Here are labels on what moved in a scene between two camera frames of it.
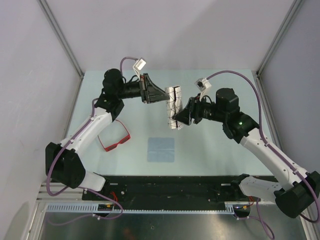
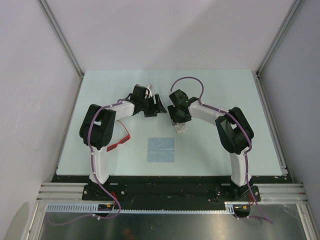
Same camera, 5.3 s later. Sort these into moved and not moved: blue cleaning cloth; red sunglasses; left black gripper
Moved: left black gripper
Not moved: blue cleaning cloth; red sunglasses
